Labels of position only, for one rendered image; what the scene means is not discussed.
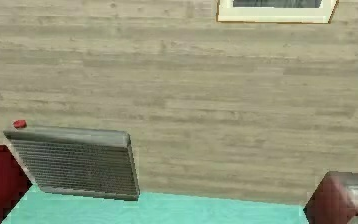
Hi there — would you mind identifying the dark red furniture block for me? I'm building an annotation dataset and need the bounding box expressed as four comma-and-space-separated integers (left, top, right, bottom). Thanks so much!
0, 143, 34, 224

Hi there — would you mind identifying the red radiator knob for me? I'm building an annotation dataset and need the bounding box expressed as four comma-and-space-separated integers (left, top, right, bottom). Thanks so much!
12, 119, 28, 130

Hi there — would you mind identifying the brown wooden side table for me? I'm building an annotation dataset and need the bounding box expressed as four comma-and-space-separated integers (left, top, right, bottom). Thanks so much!
302, 171, 358, 224

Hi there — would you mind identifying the grey ribbed wall radiator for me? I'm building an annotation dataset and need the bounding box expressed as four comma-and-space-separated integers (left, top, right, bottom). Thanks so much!
2, 125, 141, 202

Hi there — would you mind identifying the cream framed wall picture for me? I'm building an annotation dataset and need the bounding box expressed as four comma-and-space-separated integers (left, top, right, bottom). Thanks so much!
216, 0, 340, 25

